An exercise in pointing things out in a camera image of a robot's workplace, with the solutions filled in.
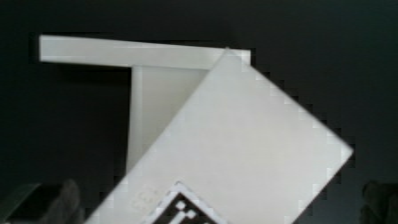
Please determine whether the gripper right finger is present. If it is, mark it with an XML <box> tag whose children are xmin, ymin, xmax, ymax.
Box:
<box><xmin>359</xmin><ymin>181</ymin><xmax>398</xmax><ymax>224</ymax></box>

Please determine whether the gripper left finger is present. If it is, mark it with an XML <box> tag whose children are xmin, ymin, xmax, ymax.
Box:
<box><xmin>0</xmin><ymin>179</ymin><xmax>84</xmax><ymax>224</ymax></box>

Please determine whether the white cabinet top block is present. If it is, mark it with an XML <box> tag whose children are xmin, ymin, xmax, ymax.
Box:
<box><xmin>86</xmin><ymin>51</ymin><xmax>354</xmax><ymax>224</ymax></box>

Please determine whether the white obstacle fence frame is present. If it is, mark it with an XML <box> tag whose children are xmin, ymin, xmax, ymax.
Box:
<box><xmin>38</xmin><ymin>34</ymin><xmax>255</xmax><ymax>176</ymax></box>

